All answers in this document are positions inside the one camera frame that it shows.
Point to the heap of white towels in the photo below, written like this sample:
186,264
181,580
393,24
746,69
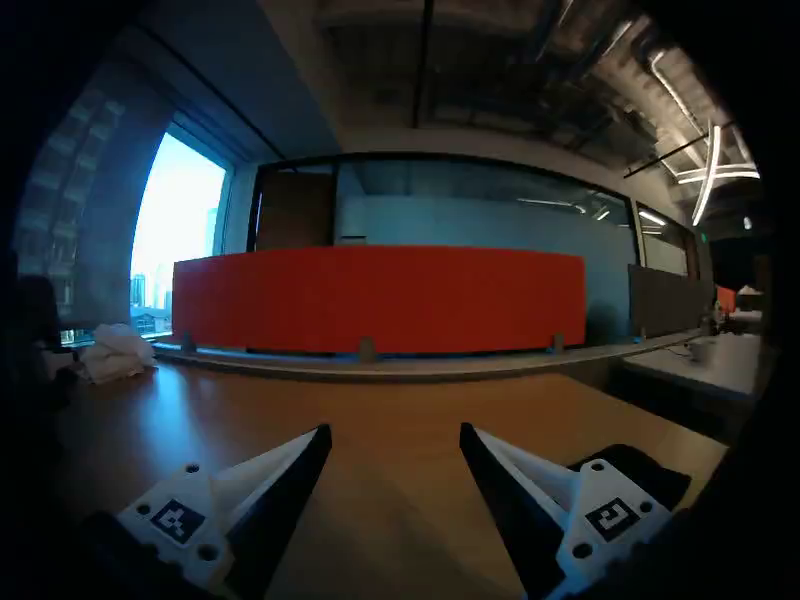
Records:
115,353

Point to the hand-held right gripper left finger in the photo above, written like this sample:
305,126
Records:
244,494

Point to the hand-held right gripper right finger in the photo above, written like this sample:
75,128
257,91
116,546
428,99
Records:
562,494

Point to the red desk screen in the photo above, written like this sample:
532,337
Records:
381,300

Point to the white desk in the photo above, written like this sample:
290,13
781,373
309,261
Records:
700,369

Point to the grey desk screen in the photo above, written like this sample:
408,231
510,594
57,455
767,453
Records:
669,300

